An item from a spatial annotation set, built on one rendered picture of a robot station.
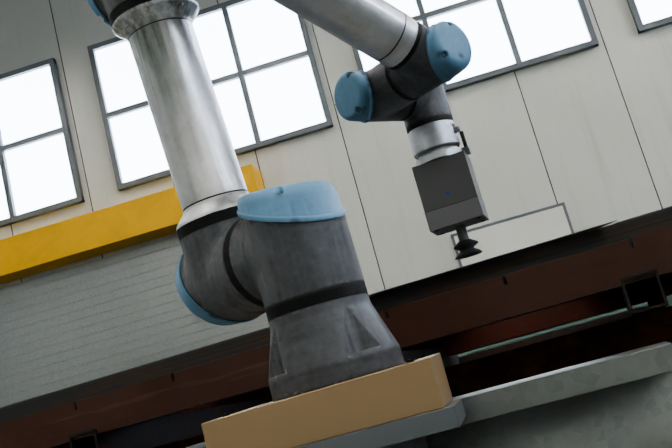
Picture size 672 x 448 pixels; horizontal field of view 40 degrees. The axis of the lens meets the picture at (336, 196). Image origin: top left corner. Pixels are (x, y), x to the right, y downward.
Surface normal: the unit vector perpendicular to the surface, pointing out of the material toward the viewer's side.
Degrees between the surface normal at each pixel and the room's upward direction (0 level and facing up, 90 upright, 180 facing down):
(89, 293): 90
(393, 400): 90
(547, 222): 90
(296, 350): 75
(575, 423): 90
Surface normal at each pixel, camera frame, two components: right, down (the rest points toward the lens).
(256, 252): -0.76, 0.10
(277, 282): -0.56, 0.00
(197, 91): 0.56, -0.31
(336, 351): 0.04, -0.50
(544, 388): -0.30, -0.14
